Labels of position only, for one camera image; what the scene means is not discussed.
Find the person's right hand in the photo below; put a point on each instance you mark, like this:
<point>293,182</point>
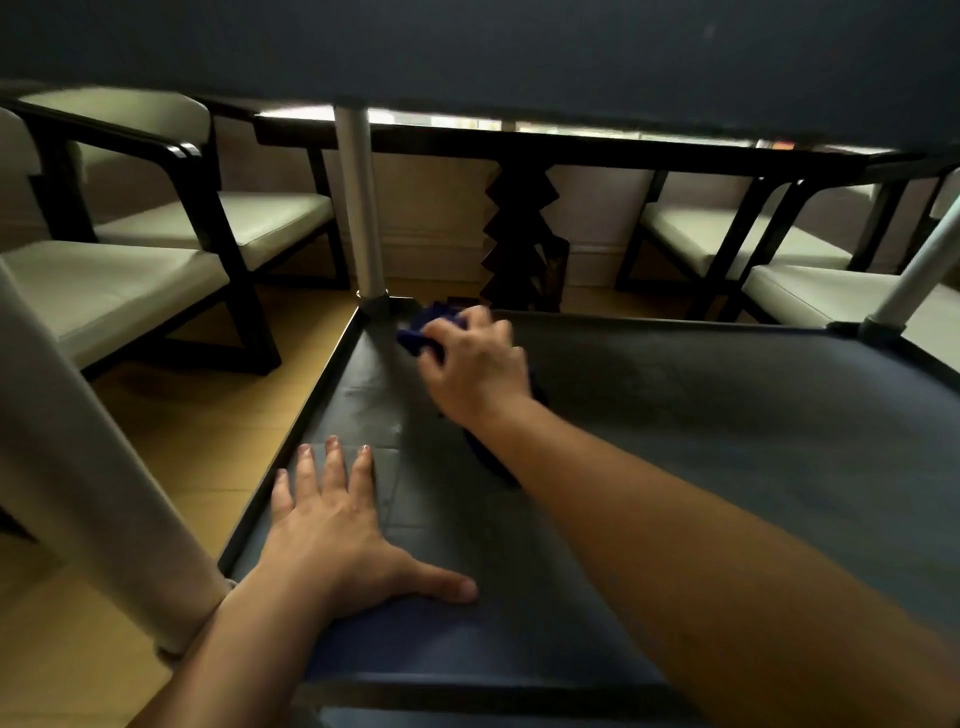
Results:
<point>480,375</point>

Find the person's left hand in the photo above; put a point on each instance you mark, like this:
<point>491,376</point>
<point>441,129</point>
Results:
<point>330,540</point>

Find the dark blue cloth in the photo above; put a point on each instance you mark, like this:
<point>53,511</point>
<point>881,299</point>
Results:
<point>420,334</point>

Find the grey layered cart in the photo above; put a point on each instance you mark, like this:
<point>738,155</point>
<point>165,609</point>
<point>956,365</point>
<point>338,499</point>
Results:
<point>712,405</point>

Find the person's right forearm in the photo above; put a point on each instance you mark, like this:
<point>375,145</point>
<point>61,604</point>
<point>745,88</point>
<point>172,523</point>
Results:
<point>712,570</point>

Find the brown glossy wooden table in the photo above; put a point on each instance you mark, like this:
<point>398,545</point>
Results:
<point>525,240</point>

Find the white cushioned black armchair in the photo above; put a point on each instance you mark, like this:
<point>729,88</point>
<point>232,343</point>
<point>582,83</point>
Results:
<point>817,296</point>
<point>247,217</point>
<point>97,292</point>
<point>690,229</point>

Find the brown framed window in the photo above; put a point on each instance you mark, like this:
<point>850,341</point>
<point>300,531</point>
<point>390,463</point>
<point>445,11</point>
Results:
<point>420,118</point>

